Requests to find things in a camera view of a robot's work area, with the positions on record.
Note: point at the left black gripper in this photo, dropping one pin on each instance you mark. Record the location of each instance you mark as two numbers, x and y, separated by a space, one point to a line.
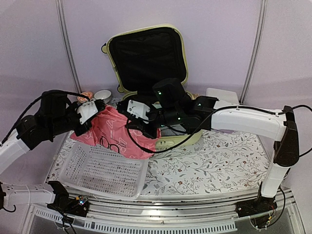
81 128

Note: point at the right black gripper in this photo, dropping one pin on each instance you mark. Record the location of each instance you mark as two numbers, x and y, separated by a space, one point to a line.
137 124

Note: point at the pink printed garment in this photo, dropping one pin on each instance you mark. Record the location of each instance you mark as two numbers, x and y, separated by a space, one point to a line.
109 130

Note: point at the light green hard-shell suitcase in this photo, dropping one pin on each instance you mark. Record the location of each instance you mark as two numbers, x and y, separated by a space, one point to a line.
143 57

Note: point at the white plastic mesh basket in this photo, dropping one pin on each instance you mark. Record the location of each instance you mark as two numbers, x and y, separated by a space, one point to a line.
103 172

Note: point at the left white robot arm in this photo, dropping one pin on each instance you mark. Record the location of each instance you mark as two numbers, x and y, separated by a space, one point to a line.
11 149

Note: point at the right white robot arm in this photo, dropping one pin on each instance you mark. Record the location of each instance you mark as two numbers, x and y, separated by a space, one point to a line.
278 125

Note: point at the pink bowl behind basket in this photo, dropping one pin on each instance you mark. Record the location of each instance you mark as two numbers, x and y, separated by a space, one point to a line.
86 96

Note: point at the white ceramic bowl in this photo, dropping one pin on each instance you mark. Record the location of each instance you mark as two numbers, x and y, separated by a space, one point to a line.
104 95

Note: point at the purple drawer with pink knob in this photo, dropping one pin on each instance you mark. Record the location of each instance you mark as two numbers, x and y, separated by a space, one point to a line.
229 132

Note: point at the floral patterned tablecloth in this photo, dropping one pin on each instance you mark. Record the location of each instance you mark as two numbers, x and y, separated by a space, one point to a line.
217 163

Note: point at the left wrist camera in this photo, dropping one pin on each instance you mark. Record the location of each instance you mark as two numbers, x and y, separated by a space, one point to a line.
89 109

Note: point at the right metal corner post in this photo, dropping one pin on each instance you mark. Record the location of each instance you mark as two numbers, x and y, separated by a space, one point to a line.
255 50

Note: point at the metal corner post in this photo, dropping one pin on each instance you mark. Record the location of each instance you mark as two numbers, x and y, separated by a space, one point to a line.
67 45
255 50

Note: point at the left metal corner post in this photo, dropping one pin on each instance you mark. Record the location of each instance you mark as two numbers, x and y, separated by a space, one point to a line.
67 45

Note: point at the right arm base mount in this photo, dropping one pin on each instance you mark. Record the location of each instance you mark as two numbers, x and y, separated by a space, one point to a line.
261 209

